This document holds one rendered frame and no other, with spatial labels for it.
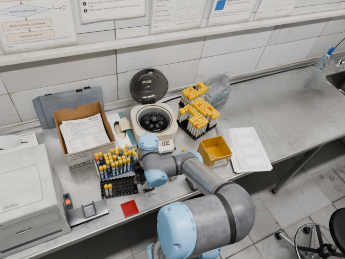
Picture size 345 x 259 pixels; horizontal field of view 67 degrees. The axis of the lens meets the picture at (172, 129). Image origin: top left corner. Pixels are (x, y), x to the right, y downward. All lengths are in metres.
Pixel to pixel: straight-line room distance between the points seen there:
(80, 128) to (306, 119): 1.44
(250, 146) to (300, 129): 0.42
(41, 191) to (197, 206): 0.62
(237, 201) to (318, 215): 2.14
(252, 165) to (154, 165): 0.73
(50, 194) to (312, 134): 1.55
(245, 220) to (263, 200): 1.91
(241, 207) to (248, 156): 0.95
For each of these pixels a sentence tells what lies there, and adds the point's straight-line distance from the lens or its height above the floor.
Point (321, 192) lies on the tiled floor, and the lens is 2.88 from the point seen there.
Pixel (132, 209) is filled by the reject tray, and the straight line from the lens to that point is 1.29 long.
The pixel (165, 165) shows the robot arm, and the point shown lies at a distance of 0.95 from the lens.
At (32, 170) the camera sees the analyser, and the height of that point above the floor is 1.17.
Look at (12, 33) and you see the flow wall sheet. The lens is 1.26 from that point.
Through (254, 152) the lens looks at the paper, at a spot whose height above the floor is 0.89.
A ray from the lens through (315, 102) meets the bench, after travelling 2.16.
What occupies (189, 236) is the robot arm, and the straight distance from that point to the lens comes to 0.57.
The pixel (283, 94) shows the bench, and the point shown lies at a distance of 2.08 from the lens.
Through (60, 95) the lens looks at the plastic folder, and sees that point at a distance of 1.47.
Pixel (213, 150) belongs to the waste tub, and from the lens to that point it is 1.51.
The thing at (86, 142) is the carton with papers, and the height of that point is 0.94.
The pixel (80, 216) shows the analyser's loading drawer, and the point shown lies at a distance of 1.26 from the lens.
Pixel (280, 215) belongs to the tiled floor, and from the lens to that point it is 2.54.
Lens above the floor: 2.07
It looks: 50 degrees down
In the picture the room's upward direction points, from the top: 12 degrees clockwise
